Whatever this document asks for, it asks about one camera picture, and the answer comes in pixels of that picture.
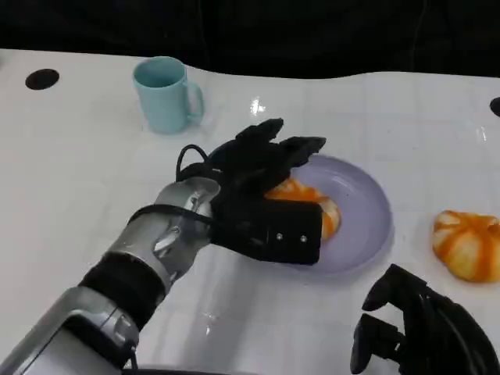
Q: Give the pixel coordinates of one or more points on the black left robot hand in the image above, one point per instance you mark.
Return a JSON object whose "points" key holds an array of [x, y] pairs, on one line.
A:
{"points": [[250, 164]]}

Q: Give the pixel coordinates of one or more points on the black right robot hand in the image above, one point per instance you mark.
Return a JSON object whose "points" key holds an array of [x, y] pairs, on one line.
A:
{"points": [[433, 332]]}

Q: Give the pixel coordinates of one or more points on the pale green mug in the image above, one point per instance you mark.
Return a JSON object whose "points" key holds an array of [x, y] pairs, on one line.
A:
{"points": [[160, 105]]}

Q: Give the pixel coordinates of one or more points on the lilac plate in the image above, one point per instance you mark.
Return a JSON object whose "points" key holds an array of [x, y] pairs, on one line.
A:
{"points": [[351, 218]]}

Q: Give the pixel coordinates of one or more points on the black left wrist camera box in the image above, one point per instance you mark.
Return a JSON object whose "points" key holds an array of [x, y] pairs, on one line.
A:
{"points": [[289, 234]]}

